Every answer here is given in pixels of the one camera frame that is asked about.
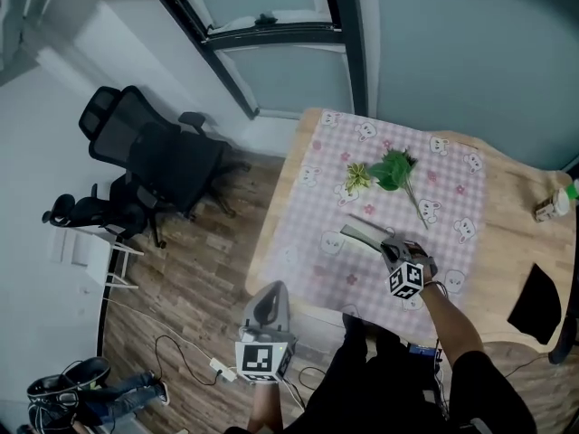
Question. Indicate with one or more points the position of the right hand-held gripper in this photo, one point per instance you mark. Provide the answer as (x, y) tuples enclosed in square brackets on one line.
[(405, 276)]

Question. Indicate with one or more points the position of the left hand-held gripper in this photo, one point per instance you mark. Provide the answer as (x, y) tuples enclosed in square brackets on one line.
[(260, 355)]

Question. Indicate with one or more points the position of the person's right forearm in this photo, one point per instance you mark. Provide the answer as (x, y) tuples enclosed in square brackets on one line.
[(448, 323)]

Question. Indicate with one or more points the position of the person's left forearm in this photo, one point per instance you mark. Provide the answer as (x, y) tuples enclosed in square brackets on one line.
[(266, 405)]

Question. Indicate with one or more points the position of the pink checked tablecloth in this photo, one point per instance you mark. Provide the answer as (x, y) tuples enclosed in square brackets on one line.
[(384, 188)]

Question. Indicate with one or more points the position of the small yellow-green artificial flower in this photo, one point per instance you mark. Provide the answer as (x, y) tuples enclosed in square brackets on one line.
[(358, 178)]

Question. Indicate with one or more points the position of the green artificial leaf sprig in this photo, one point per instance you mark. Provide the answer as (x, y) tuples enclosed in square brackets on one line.
[(391, 172)]

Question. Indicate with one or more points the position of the white power strip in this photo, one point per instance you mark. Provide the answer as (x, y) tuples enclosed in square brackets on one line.
[(222, 370)]

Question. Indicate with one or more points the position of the person's black clothing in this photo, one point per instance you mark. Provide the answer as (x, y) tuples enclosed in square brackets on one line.
[(384, 400)]

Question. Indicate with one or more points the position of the black cloth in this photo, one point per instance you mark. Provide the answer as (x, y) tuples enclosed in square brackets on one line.
[(536, 305)]

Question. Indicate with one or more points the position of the patterned white-lidded cup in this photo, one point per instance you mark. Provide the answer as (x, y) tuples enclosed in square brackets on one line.
[(553, 206)]

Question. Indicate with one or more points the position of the tall black mesh office chair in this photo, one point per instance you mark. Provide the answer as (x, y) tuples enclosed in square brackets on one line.
[(167, 161)]

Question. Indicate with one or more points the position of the black rounded seat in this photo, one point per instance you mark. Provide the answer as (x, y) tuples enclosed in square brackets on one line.
[(88, 371)]

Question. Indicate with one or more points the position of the low black office chair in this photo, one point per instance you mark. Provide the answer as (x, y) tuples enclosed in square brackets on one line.
[(108, 213)]

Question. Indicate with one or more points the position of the green drink bottle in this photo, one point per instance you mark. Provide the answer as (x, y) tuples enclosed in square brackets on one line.
[(573, 190)]

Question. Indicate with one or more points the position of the small black door fitting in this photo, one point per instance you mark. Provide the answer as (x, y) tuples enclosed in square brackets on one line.
[(266, 17)]

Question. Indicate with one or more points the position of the black metal door frame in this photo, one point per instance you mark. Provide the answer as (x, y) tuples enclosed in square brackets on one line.
[(357, 39)]

